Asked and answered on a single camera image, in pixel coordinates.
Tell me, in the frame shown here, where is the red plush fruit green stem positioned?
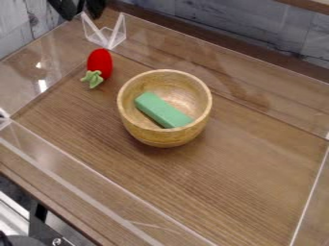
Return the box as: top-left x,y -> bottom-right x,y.
82,48 -> 114,88

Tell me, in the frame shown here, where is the wooden bowl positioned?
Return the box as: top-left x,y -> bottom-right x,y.
117,69 -> 213,148

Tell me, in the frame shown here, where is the black cable lower left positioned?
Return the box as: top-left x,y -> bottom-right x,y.
0,230 -> 13,246

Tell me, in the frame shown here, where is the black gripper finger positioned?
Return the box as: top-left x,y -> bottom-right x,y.
86,0 -> 108,19
49,0 -> 79,21

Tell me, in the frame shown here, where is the clear acrylic corner bracket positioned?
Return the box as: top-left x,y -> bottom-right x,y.
82,12 -> 126,50

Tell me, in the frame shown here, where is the clear acrylic tray wall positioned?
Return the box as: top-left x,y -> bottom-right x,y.
0,113 -> 216,246

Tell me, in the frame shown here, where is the green rectangular block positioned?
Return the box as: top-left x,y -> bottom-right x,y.
134,92 -> 193,129

